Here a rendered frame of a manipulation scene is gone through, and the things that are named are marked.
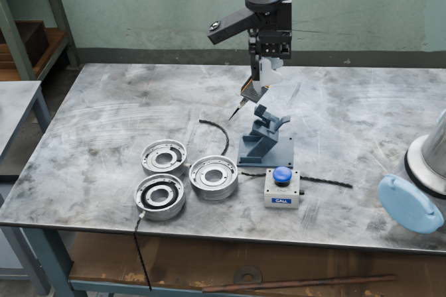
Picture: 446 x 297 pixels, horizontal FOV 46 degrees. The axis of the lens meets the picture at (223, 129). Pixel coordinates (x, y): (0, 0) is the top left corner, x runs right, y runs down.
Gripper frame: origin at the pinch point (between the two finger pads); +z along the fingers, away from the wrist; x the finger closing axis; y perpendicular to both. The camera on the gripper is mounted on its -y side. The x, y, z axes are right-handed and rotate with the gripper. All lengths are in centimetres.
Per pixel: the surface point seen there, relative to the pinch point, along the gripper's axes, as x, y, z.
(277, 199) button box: -16.7, 4.7, 16.7
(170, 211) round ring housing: -21.1, -16.9, 16.8
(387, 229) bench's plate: -20.8, 26.5, 19.8
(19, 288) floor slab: 7, -92, 99
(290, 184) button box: -14.0, 7.3, 15.2
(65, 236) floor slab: 31, -83, 99
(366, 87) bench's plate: 25.6, 26.1, 19.7
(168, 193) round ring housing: -15.7, -18.5, 17.3
